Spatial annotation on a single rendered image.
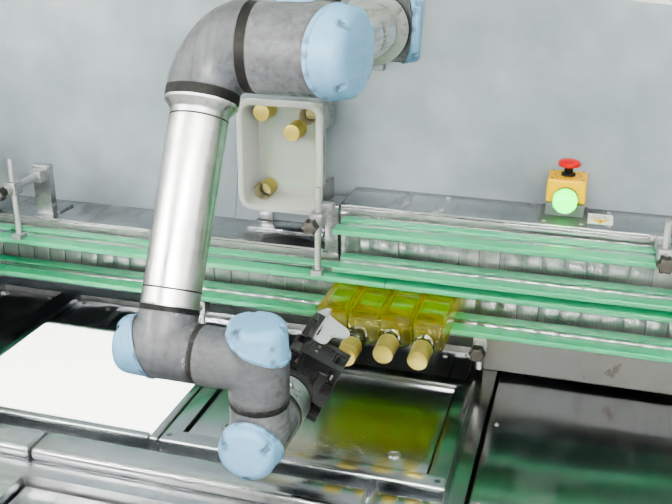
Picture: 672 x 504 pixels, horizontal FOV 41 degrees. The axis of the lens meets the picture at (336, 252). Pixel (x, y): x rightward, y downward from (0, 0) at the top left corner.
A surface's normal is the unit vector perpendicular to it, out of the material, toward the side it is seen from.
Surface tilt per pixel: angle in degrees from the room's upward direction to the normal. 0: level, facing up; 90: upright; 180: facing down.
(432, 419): 90
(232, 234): 90
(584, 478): 91
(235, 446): 0
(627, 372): 0
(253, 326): 90
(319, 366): 0
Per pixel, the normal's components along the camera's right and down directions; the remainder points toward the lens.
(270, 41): -0.25, 0.04
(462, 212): 0.00, -0.93
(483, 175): -0.28, 0.35
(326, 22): -0.13, -0.43
